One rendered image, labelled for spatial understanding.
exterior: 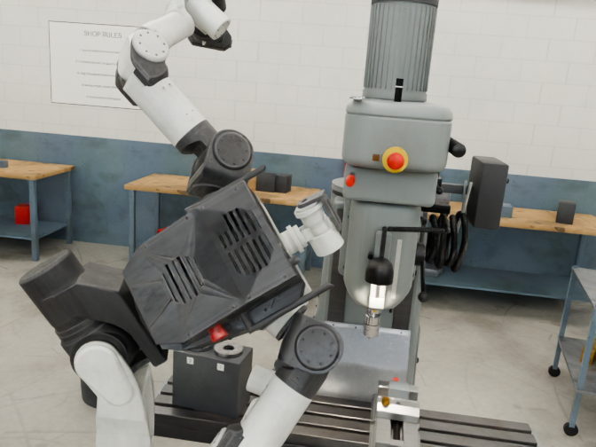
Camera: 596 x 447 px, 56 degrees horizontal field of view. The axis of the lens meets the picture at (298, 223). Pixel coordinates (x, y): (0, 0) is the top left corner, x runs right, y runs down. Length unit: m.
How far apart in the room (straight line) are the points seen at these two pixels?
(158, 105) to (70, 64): 5.40
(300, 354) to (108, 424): 0.44
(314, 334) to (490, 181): 0.96
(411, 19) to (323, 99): 4.10
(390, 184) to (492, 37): 4.51
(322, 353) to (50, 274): 0.53
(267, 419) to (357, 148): 0.65
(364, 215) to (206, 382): 0.71
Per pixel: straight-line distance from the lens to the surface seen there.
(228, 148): 1.14
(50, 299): 1.16
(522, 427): 2.02
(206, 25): 1.44
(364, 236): 1.53
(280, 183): 5.41
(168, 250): 1.04
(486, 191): 1.83
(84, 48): 6.51
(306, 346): 1.05
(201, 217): 1.01
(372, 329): 1.69
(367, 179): 1.46
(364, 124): 1.35
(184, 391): 1.84
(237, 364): 1.72
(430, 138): 1.36
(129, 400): 1.20
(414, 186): 1.46
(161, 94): 1.21
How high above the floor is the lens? 1.92
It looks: 14 degrees down
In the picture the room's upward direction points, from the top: 4 degrees clockwise
